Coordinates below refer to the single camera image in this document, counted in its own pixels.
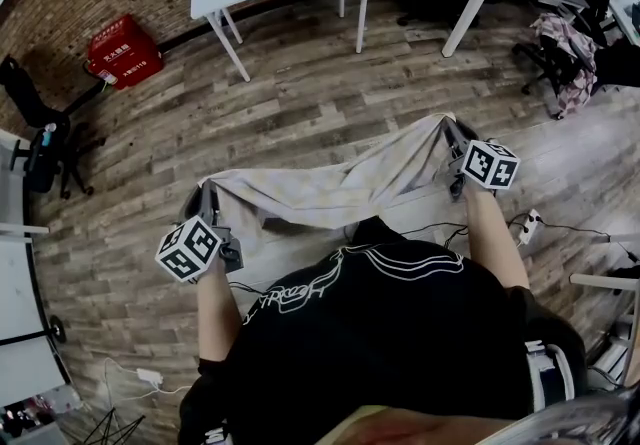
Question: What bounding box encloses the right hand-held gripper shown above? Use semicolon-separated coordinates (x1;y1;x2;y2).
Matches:
442;118;521;200

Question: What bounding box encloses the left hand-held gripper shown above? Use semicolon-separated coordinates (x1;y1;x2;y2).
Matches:
154;182;245;283

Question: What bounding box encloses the beige checked flower tablecloth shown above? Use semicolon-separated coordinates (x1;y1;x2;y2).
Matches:
197;112;469;234

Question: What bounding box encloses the person's left forearm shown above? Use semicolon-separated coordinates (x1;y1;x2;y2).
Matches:
196;260;241;363

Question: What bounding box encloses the person's right forearm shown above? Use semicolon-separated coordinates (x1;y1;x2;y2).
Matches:
464;187;531;290

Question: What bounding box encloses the white power strip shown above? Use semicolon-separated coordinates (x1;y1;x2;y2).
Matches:
519;208;544;247

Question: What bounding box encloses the black chair under checked cloth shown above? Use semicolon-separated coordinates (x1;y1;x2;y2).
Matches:
512;12;609;121

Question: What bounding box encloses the pink checked cloth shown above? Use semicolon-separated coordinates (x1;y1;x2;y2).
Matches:
530;12;599;117

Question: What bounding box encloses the black swivel chair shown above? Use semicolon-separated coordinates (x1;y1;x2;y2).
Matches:
0;55;106;200

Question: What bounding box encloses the red box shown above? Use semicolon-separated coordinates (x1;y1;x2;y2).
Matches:
84;14;165;92

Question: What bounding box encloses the white power adapter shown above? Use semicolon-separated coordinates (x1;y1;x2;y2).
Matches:
135;367;165;390

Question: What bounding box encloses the white desk unit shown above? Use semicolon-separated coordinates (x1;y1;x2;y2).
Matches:
0;127;76;409

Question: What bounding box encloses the person in dark apron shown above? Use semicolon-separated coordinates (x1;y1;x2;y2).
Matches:
178;215;589;445

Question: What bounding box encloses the black tripod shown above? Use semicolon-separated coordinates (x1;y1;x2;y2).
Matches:
74;407;147;445

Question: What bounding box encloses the grey and white waist belt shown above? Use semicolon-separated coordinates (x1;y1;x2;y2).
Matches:
524;340;574;414

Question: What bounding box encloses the white metal frame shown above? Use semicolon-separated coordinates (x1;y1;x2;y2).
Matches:
569;272;640;295

